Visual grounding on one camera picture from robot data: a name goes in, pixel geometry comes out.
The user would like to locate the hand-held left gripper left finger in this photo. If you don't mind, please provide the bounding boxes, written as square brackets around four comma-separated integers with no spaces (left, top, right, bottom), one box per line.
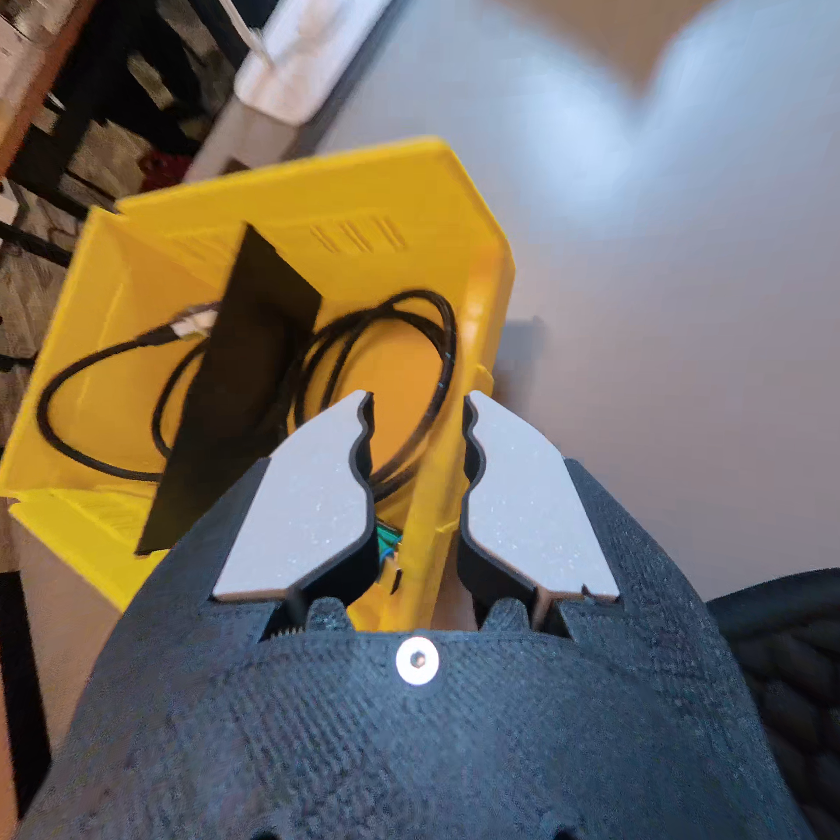
[211,388,376,605]

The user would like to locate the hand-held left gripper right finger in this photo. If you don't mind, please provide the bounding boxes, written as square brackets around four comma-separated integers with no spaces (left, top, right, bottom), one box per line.
[458,390,621,608]

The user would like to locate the yellow plastic bin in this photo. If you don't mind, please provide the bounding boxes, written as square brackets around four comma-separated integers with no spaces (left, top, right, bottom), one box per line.
[0,134,516,631]

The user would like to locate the black bin divider sheet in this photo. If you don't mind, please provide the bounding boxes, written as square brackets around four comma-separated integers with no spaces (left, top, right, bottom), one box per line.
[134,223,322,557]

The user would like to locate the black honeycomb seat cushion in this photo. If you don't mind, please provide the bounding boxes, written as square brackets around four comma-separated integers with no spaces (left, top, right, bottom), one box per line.
[705,567,840,840]

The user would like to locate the red bag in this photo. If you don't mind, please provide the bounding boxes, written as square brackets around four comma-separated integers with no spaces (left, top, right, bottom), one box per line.
[141,151,191,191]

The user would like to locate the white board stand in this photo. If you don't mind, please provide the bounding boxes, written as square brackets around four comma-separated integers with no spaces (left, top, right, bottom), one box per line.
[233,0,395,126]

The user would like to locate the wooden top desk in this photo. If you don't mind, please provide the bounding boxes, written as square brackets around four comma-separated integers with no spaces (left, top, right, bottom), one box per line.
[0,0,93,173]

